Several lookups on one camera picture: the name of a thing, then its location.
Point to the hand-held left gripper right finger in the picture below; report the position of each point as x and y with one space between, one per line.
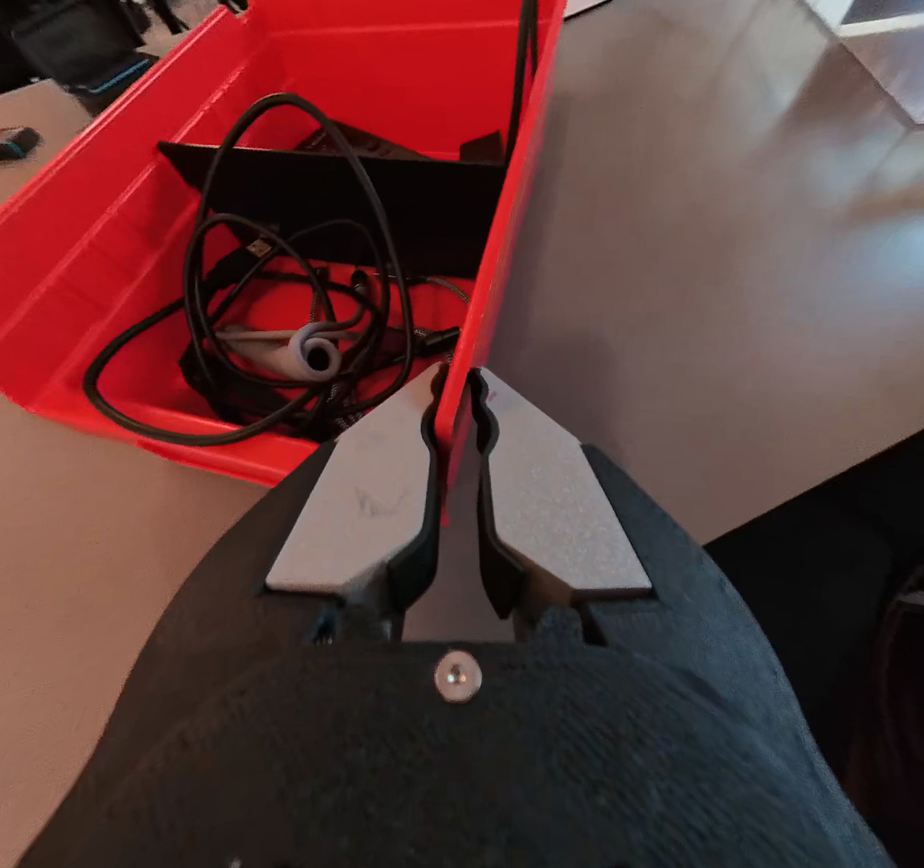
556 514

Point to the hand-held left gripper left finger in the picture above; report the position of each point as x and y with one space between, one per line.
354 514

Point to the red plastic bin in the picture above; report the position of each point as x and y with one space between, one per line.
108 232

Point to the black bin divider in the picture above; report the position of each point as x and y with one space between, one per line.
325 203

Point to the small black device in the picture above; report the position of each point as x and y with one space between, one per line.
18 144

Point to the clear plastic bin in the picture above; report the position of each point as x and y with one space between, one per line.
866 52

